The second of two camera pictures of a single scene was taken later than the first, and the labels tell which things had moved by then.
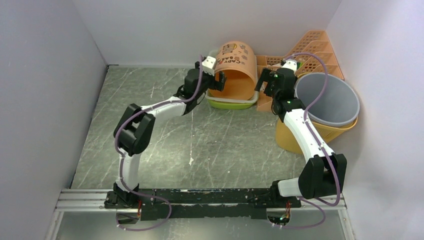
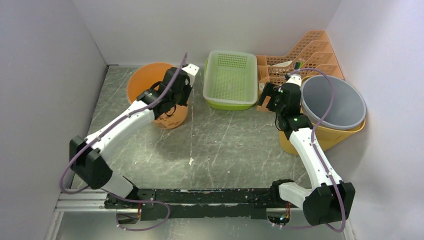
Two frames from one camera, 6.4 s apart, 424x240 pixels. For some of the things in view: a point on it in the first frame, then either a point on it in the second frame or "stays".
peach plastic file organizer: [313, 53] stays
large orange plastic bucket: [237, 60] → [140, 80]
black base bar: [178, 204] stays
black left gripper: [217, 85] → [187, 87]
